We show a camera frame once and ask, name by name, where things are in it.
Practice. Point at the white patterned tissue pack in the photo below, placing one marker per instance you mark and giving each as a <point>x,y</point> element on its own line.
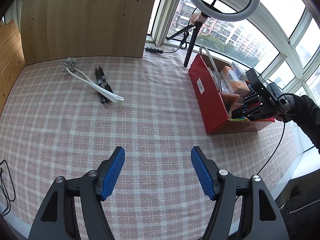
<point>239,71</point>

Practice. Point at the black jacket sleeve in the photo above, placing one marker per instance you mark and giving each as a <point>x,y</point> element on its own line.
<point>306,116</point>

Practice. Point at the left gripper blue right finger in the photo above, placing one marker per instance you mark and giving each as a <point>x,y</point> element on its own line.
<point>206,171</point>

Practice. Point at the white massager with grey balls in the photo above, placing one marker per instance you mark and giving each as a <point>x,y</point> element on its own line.
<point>69,66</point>

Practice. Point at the wooden board panel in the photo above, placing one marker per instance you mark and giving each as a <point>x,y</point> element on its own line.
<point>57,29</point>

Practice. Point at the pine wood headboard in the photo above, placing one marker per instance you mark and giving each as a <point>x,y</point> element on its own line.
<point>12,59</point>

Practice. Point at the black marker pen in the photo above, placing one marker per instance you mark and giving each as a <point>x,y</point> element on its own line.
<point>103,99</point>
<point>104,81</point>

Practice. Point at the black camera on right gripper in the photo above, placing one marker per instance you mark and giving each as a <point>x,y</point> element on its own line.
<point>264,89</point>

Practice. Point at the checkered pink tablecloth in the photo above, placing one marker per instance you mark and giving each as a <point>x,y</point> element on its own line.
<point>54,125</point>

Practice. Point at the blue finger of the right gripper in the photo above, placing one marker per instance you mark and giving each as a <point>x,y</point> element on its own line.
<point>250,99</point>
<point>244,110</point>

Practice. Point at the orange tissue pack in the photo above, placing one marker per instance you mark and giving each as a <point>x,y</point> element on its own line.
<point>234,84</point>

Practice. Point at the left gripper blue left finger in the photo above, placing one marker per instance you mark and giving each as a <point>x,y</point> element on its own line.
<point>111,174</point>

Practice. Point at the pink 3CE hand mirror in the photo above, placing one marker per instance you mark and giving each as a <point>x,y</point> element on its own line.
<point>231,101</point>

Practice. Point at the black tripod stand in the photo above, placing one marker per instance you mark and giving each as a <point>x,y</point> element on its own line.
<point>196,26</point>

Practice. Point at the black inline cable switch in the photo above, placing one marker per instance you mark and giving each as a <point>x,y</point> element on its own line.
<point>154,50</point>

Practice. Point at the white printed tissue box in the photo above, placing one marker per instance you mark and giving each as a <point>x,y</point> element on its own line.
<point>221,84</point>

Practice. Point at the red cardboard box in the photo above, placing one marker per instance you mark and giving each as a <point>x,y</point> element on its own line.
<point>214,115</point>

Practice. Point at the right hand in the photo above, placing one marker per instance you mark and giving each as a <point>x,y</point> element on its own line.
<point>288,107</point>

